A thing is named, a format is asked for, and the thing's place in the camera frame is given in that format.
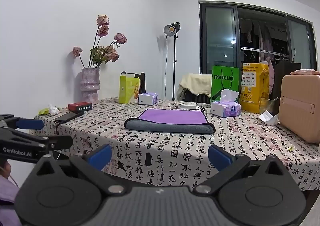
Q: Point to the clear glass container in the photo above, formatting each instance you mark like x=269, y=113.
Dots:
x=268, y=106

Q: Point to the yellow paper bag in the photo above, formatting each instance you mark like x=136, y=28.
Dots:
x=253, y=91

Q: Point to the dried pink roses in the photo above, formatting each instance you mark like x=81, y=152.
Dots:
x=107, y=52

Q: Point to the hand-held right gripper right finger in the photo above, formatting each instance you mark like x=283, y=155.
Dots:
x=220, y=157

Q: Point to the green wrapper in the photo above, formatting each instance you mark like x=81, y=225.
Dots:
x=43, y=111

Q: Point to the white paper slip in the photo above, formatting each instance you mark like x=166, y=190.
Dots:
x=267, y=117

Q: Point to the purple and grey towel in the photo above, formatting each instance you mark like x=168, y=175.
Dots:
x=170, y=117

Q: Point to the black power bank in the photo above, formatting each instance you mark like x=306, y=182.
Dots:
x=68, y=116

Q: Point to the cream cloth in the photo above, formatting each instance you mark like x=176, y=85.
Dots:
x=197, y=83

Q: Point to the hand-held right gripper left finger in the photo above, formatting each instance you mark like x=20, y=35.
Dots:
x=101, y=156

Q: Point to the pink hanging garment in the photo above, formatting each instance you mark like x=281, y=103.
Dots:
x=270, y=76

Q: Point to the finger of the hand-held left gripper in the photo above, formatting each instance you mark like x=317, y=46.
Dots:
x=62, y=142
x=30, y=124

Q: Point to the large purple tissue pack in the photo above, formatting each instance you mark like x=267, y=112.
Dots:
x=225, y=110

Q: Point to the pink cloth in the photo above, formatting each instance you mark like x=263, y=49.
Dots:
x=305, y=71

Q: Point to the studio lamp on stand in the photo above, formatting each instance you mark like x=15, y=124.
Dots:
x=172, y=28

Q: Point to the pink suitcase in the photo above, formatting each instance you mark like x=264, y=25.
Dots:
x=300, y=106

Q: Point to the flat white box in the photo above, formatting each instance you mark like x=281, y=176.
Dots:
x=185, y=105

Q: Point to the hanging clothes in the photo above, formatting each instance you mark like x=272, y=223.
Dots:
x=262, y=35

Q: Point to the black bag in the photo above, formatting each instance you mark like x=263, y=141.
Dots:
x=285, y=76

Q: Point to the dark wooden chair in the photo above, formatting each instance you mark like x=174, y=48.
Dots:
x=143, y=83

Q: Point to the green paper bag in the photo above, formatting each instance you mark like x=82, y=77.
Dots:
x=223, y=82

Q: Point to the speckled pink vase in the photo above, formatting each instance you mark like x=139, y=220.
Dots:
x=90, y=86

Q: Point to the red and black box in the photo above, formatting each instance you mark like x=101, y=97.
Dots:
x=80, y=106

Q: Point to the yellow-green carton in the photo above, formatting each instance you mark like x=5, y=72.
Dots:
x=127, y=88

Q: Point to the small purple tissue pack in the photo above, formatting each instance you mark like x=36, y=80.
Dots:
x=148, y=98

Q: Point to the black framed sliding window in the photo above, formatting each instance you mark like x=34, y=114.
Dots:
x=220, y=36

